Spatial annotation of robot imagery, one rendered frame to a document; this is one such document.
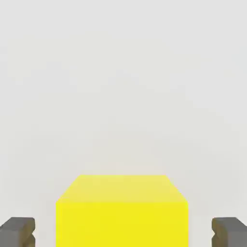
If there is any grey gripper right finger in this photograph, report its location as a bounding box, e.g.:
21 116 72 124
211 217 247 247

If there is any small yellow cube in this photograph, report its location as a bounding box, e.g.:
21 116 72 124
55 174 189 247

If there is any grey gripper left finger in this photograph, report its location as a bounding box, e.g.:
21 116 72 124
0 217 36 247

